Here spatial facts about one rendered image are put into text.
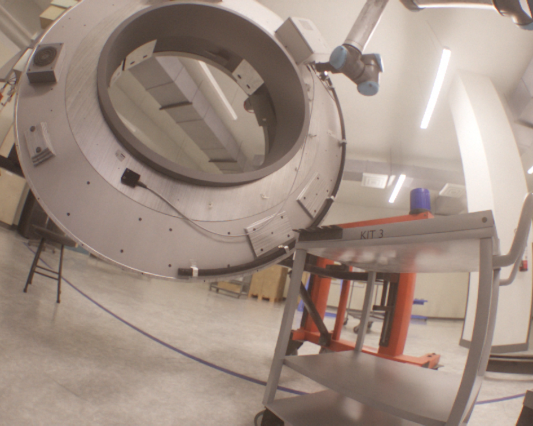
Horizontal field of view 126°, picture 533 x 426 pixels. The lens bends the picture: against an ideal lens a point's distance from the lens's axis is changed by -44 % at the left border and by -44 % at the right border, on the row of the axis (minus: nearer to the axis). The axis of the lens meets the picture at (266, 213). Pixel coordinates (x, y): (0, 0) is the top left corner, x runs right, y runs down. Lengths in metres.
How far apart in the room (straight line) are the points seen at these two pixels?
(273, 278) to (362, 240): 6.49
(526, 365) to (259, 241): 1.93
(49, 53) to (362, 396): 1.23
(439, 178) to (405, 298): 5.39
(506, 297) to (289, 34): 3.17
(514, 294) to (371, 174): 4.18
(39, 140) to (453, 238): 0.97
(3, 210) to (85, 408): 4.56
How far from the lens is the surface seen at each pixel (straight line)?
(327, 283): 1.61
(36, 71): 0.86
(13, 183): 5.16
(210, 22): 1.23
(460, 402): 0.50
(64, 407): 0.84
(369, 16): 1.09
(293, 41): 1.28
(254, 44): 1.25
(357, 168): 6.05
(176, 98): 5.22
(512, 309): 3.29
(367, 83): 1.00
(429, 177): 6.34
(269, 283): 7.05
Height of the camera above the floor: 0.52
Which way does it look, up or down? 16 degrees up
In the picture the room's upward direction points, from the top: 12 degrees clockwise
